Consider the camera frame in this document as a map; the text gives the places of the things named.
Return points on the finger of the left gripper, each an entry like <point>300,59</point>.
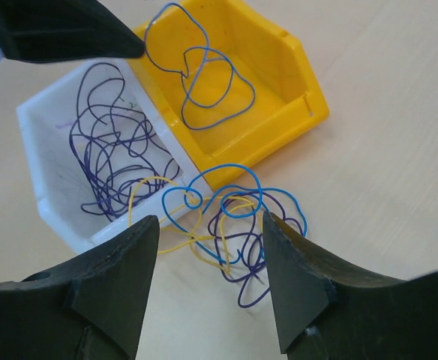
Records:
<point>41,31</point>

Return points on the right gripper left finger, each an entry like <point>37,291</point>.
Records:
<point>89,307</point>

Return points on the white plastic bin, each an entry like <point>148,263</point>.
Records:
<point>100,155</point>

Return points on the yellow plastic bin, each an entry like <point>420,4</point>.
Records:
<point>232,86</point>

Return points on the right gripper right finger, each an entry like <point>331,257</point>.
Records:
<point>328,308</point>

